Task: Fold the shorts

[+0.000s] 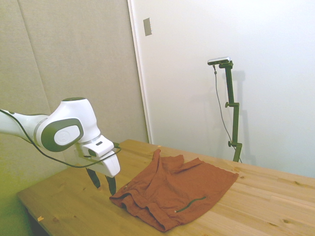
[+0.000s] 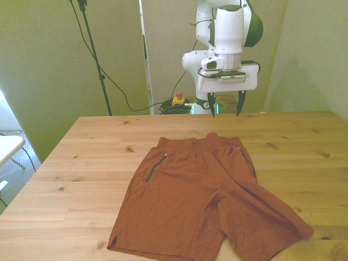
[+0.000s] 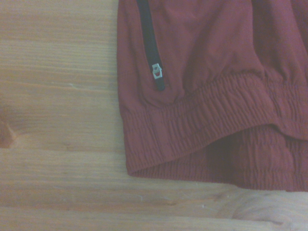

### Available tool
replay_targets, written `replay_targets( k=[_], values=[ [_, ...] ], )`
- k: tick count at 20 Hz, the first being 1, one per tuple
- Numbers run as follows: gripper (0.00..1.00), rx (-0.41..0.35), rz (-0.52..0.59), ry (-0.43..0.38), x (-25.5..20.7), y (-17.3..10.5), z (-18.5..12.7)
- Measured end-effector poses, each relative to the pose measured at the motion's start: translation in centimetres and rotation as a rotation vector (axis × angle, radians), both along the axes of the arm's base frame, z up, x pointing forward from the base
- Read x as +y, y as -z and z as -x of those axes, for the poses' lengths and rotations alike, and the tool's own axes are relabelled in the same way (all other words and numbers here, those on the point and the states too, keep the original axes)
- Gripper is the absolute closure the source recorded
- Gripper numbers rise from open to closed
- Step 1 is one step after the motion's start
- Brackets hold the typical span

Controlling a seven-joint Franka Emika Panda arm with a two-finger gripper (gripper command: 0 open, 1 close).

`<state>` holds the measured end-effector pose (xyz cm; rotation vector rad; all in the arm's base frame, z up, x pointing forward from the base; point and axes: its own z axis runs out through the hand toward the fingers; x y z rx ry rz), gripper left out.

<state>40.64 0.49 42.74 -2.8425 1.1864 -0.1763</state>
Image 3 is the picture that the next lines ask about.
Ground rust red shorts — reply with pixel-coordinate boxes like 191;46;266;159
116;0;308;193

